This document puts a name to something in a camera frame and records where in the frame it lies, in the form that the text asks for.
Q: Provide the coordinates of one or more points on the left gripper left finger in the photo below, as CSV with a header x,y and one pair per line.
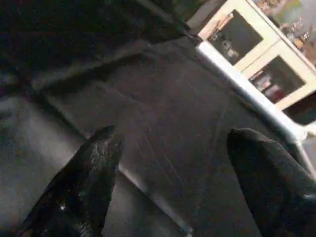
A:
x,y
81,187

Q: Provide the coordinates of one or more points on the white glass door cabinet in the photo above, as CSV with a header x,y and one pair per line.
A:
x,y
271,47

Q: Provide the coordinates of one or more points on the black work mat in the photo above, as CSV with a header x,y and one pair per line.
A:
x,y
148,111

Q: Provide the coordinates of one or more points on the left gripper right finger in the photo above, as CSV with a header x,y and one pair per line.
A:
x,y
271,187

